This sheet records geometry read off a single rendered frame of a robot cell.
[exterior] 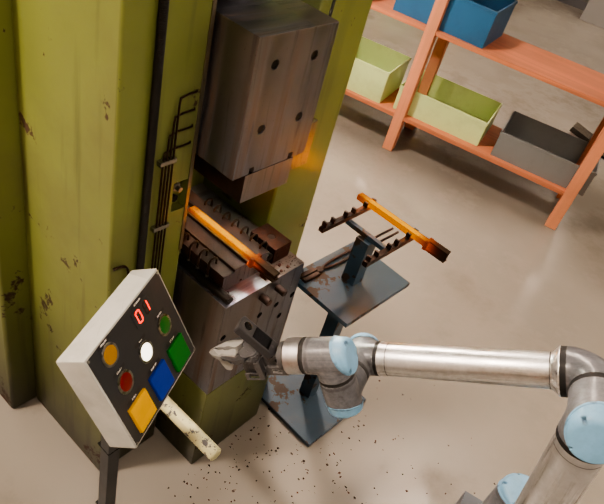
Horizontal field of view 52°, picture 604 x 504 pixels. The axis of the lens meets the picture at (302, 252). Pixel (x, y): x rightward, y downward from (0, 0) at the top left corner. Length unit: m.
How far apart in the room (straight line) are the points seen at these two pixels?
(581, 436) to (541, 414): 2.06
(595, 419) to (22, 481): 2.00
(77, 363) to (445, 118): 3.80
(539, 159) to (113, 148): 3.62
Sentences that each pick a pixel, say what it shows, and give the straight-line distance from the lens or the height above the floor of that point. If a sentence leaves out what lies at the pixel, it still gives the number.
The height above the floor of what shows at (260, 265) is 1.01.
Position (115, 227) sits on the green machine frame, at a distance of 1.71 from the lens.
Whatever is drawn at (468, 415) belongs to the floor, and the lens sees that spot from 3.24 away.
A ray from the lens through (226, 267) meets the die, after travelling 1.99.
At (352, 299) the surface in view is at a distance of 2.37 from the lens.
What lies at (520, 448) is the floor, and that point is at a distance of 3.26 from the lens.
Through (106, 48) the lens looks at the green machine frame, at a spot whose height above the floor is 1.70.
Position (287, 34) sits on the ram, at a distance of 1.57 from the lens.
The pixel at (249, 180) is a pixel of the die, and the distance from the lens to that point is 1.74.
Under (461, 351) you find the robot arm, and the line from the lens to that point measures 1.57.
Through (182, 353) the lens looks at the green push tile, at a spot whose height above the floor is 1.00.
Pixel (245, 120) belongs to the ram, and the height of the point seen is 1.55.
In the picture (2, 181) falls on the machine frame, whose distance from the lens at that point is 2.04.
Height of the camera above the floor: 2.31
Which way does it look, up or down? 39 degrees down
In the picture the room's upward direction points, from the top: 17 degrees clockwise
